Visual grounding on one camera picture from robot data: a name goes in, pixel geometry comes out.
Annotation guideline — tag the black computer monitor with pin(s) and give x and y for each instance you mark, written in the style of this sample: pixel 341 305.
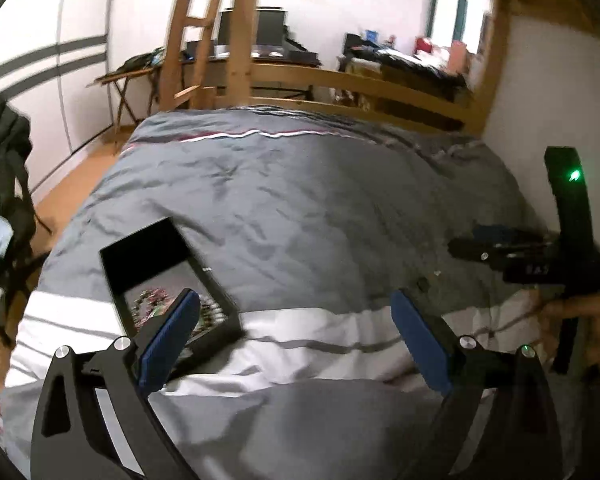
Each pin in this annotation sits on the black computer monitor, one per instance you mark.
pixel 257 30

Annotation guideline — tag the black chair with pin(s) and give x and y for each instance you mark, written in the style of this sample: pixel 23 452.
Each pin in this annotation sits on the black chair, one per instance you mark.
pixel 27 240

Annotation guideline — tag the grey white striped duvet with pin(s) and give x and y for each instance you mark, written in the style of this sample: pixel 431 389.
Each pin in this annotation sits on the grey white striped duvet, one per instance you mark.
pixel 305 210

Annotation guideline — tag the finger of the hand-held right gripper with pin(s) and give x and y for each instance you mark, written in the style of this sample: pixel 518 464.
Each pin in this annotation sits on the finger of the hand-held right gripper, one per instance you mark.
pixel 495 232
pixel 485 250

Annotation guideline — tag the white grey striped wardrobe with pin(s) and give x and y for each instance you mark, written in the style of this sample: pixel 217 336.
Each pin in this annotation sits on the white grey striped wardrobe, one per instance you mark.
pixel 35 60

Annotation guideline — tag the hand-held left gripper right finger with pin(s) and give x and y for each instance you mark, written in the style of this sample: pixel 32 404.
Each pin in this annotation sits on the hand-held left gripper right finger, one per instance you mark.
pixel 420 340

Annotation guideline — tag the wooden folding table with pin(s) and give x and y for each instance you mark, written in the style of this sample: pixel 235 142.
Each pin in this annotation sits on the wooden folding table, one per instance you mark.
pixel 125 77

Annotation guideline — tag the wooden ladder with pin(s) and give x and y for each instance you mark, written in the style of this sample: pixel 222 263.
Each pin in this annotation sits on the wooden ladder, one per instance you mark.
pixel 190 35

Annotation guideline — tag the cardboard box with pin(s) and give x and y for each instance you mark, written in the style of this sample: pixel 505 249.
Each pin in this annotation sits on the cardboard box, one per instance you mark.
pixel 457 56

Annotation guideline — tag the wooden bed frame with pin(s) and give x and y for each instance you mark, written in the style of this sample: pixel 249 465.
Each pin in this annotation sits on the wooden bed frame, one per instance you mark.
pixel 360 85

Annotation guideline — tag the window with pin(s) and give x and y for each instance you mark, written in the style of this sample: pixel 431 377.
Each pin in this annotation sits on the window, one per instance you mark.
pixel 467 10

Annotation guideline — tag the dark clothes pile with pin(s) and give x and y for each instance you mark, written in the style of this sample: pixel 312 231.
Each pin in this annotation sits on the dark clothes pile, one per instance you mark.
pixel 405 60

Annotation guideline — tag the wooden desk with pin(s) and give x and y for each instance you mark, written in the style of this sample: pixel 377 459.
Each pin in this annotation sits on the wooden desk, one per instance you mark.
pixel 280 62

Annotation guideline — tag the cluttered desk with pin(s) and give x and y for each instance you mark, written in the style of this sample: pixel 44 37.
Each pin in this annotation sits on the cluttered desk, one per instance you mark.
pixel 410 85

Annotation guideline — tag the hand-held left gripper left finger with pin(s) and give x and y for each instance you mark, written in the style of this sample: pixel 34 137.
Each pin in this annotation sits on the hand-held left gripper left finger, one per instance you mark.
pixel 167 340

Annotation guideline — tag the dark padded jacket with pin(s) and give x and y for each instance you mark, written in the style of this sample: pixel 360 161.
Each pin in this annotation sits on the dark padded jacket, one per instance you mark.
pixel 2 150

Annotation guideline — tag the black jewelry box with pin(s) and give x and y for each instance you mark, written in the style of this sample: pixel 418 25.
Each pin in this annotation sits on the black jewelry box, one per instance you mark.
pixel 150 260

